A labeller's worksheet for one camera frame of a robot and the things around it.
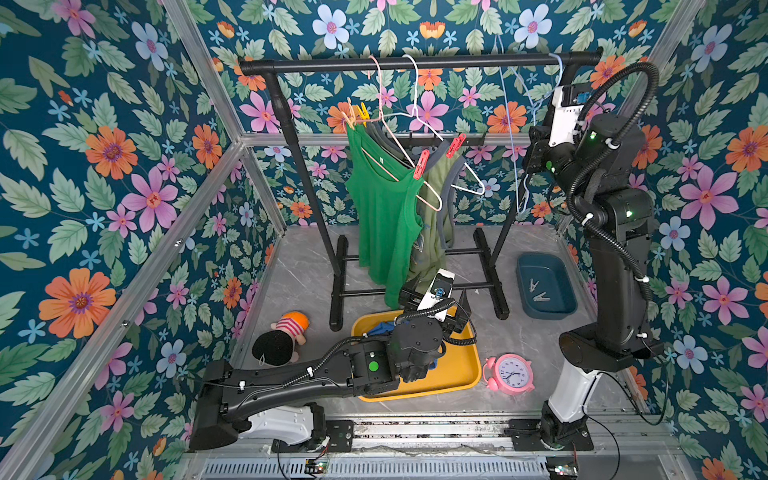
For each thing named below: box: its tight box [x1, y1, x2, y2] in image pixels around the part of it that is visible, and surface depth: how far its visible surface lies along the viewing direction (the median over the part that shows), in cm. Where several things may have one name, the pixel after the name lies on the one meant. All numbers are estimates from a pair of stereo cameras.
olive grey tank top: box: [366, 115, 463, 297], surface depth 65 cm
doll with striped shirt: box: [252, 311, 310, 367], surface depth 87 cm
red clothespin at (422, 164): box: [414, 149, 430, 181], surface depth 57 cm
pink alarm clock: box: [483, 353, 535, 396], surface depth 84 cm
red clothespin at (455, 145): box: [446, 133, 467, 159], surface depth 58 cm
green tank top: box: [346, 124, 424, 309], surface depth 73 cm
